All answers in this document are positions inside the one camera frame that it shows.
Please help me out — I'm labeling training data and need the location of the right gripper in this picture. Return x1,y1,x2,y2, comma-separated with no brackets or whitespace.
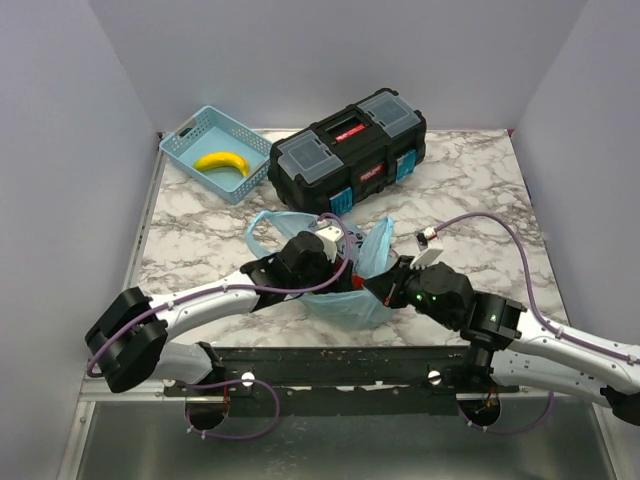
363,254,457,329

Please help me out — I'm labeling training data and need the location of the light blue plastic bag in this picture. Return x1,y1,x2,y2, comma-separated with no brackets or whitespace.
245,210,397,330

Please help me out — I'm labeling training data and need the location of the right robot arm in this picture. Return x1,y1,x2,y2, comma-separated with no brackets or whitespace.
363,256,639,425

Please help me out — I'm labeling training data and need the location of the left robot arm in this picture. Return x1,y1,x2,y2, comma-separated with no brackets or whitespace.
85,227,353,395

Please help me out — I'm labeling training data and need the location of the red fake fruit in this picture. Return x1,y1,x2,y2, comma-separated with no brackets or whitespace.
351,273,365,290

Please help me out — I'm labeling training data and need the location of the yellow fake banana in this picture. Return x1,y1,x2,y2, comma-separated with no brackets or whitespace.
193,151,250,177

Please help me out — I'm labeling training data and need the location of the black plastic toolbox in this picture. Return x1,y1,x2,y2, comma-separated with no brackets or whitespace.
267,88,427,216

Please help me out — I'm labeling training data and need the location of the light blue plastic basket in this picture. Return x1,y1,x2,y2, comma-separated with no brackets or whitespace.
160,106,272,205

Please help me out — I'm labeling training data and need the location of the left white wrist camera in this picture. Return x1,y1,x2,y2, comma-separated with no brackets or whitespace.
314,219,344,262

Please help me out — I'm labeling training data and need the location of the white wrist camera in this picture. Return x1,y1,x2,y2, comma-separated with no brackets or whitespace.
314,219,344,262
410,227,444,270

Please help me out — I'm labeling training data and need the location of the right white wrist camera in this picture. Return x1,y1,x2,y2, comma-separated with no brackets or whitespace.
410,227,444,270

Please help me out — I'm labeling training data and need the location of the black mounting rail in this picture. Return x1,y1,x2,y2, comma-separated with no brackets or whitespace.
164,346,499,417

